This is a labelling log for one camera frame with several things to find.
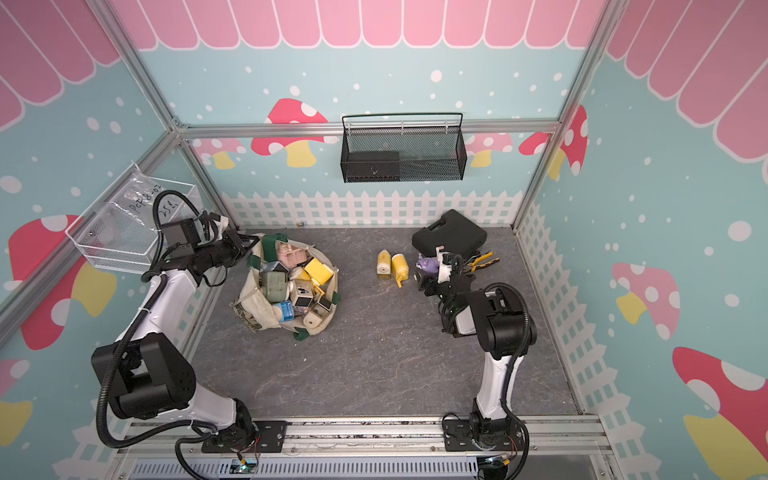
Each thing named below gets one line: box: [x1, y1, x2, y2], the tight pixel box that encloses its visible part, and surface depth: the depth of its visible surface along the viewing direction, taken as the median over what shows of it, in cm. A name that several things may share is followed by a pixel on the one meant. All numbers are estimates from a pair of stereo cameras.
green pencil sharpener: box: [260, 270, 288, 303], surface depth 85 cm
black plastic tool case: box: [411, 209, 488, 257], surface depth 116 cm
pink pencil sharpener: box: [276, 242, 308, 269], surface depth 96 cm
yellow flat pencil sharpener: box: [304, 258, 334, 285], surface depth 95 cm
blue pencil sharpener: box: [274, 300, 295, 322], surface depth 87 cm
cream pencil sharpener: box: [303, 295, 332, 329], surface depth 89 cm
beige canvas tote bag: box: [229, 233, 339, 335], surface depth 89 cm
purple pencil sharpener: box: [416, 256, 439, 273], surface depth 96 cm
